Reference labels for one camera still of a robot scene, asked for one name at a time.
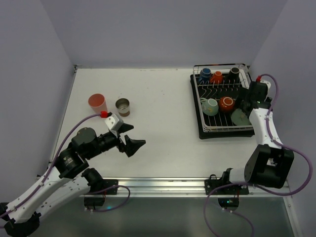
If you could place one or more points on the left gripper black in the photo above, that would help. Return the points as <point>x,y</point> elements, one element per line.
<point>121,142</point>

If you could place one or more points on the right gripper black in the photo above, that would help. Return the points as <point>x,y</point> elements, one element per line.
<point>246,105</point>

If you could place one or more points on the pale green mug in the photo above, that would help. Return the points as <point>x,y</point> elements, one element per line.
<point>239,118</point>
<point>209,106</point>

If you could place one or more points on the steel cup with cork base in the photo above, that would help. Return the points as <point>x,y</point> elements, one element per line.
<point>123,107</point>

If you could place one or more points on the pink plastic cup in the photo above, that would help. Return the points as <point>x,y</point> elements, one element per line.
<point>97,103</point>

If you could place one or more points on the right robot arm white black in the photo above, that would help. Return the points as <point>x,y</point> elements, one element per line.
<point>270,163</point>

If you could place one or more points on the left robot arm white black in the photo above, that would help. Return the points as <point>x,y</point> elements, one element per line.
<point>69,177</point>

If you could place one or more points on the red glazed round cup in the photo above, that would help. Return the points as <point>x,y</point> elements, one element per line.
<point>226,104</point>

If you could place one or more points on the black cup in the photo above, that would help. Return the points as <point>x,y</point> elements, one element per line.
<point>233,74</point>

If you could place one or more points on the black drip tray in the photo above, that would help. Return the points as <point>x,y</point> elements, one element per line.
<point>220,125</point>

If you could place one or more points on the orange cup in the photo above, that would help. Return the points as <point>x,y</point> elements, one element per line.
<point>217,78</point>

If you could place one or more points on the blue cup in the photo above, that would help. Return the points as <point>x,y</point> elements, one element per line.
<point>205,75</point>

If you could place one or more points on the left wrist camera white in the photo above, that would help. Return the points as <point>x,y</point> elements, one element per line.
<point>112,121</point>

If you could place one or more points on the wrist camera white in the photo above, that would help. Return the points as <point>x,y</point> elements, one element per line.
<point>266,82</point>
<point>112,121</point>

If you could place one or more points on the wire dish rack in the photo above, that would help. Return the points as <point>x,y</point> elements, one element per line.
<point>224,68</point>

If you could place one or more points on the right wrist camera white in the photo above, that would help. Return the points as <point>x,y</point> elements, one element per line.
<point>266,82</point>

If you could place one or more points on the aluminium mounting rail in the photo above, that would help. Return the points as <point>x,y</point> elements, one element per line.
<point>155,187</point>

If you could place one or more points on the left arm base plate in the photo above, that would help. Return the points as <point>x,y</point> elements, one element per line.
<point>104,187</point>

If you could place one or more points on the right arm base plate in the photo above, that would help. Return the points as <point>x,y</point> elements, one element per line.
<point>214,182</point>

